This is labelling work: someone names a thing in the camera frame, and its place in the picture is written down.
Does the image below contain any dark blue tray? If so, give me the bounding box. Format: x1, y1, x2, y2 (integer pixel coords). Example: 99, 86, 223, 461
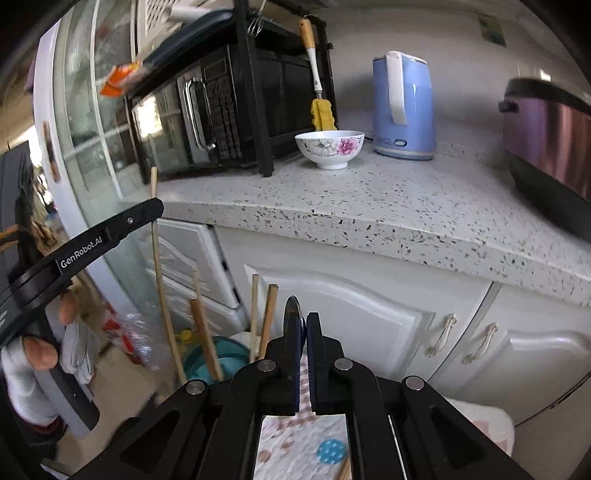
139, 9, 235, 70

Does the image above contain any wall sticker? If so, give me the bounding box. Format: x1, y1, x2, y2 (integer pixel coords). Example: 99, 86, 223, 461
477, 14, 507, 47

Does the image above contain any white framed glass door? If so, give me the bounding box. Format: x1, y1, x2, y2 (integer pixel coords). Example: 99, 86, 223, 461
32, 0, 160, 333

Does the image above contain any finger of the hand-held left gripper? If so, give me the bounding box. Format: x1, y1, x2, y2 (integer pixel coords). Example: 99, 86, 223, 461
52, 198, 165, 278

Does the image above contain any ornate cream cabinet handle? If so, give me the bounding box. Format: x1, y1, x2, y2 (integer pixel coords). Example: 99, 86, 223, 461
463, 322, 499, 365
426, 314, 458, 357

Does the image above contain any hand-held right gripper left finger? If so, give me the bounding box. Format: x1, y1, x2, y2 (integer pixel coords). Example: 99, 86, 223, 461
81, 318, 306, 480

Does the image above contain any metal spoon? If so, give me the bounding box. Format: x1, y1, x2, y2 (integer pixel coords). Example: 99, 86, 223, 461
283, 295, 306, 334

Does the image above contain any white arched cabinet door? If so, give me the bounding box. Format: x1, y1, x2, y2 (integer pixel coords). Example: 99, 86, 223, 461
434, 281, 591, 428
216, 226, 492, 398

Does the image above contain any blue electric kettle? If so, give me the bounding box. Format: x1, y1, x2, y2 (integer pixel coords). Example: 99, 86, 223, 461
372, 51, 437, 161

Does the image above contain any patchwork quilted cloth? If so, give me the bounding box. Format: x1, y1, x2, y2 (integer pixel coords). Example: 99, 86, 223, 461
255, 353, 516, 480

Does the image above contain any teal utensil holder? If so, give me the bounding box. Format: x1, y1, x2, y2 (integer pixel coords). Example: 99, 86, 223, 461
182, 335, 252, 384

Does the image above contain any yellow sponge brush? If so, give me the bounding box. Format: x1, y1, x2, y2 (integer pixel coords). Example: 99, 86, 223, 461
299, 18, 339, 133

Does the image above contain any white floral bowl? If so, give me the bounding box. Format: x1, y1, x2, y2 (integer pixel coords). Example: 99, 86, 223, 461
294, 130, 366, 171

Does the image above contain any black metal rack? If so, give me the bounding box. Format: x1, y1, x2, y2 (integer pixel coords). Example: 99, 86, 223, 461
124, 0, 340, 180

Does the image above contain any white cabinet drawer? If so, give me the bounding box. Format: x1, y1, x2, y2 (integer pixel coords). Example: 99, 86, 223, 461
144, 219, 232, 278
148, 265, 243, 324

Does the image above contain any black microwave oven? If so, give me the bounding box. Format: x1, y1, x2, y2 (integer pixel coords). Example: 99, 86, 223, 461
127, 44, 335, 182

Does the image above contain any orange packet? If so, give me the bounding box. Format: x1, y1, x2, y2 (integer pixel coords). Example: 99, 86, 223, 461
99, 62, 141, 99

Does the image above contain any brown door handle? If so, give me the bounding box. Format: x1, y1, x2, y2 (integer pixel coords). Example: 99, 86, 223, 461
42, 121, 60, 182

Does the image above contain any person's left hand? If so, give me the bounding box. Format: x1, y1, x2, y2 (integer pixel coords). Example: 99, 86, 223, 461
0, 288, 101, 428

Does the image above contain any purple rice cooker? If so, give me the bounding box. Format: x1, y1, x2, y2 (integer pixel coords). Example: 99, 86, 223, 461
498, 78, 591, 243

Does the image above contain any group of wooden chopsticks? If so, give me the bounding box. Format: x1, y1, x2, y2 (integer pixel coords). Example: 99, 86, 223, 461
190, 270, 280, 381

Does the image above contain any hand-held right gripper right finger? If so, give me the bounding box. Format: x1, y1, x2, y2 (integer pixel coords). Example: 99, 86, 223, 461
306, 312, 536, 480

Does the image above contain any thin bamboo chopstick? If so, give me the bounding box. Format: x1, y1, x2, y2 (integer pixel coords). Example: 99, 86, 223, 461
150, 167, 185, 386

